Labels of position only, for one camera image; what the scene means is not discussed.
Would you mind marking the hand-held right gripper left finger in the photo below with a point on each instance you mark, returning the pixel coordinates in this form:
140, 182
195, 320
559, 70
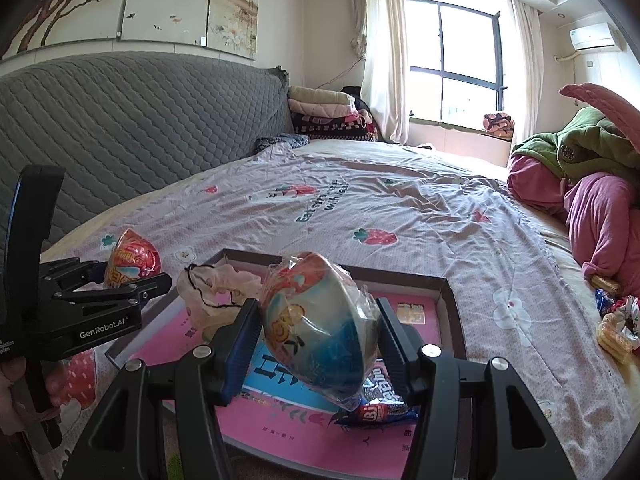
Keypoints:
240, 345

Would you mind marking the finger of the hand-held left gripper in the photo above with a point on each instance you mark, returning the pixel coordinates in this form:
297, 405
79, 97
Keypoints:
130, 292
75, 270

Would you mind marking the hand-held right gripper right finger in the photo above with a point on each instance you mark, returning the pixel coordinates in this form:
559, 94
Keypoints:
390, 340

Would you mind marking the red toy egg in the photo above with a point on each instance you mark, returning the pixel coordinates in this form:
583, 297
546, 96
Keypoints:
132, 260

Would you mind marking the blue snack packet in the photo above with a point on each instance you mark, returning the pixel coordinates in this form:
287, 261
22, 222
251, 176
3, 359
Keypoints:
380, 412

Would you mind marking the blue white toy egg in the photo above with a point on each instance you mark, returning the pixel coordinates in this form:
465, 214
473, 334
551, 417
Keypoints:
315, 340

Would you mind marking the brown cardboard box pink inside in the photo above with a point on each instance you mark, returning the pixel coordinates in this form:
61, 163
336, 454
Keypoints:
300, 435

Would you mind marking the person's left hand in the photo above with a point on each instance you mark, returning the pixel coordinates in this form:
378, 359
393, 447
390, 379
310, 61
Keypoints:
10, 395

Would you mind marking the grey quilted headboard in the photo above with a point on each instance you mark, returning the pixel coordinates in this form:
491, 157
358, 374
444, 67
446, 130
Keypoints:
125, 125

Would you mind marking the dark blue patterned cloth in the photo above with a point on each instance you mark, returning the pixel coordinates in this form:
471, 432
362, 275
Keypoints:
280, 142

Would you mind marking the folded dark checkered blanket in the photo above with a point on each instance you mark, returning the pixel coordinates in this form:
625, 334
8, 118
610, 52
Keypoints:
335, 130

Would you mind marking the small blue wrapper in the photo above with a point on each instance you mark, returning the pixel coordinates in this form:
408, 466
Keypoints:
604, 302

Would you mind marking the brown biscuit packet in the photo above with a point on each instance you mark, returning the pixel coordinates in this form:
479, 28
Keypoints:
605, 283

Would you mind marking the folded pink blanket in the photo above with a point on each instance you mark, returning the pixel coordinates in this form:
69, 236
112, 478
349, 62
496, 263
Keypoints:
330, 112

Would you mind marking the folded cloth on windowsill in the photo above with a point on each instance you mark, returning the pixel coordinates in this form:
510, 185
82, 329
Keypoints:
498, 124

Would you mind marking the folded cream blanket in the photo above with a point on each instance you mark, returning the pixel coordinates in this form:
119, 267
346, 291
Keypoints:
320, 96

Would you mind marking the green blanket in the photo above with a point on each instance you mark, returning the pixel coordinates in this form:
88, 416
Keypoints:
590, 145

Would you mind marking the cream curtain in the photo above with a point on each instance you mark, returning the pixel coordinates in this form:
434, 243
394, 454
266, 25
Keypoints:
527, 70
382, 60

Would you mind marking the black framed window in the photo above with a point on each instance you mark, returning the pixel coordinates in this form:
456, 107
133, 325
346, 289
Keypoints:
460, 60

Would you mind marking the pink quilted pad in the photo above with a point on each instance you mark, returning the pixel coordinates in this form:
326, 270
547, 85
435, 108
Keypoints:
600, 102

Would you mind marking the white air conditioner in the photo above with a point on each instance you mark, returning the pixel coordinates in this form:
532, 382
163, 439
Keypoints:
592, 36

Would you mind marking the floral wall painting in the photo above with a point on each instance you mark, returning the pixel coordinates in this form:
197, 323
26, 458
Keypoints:
165, 0

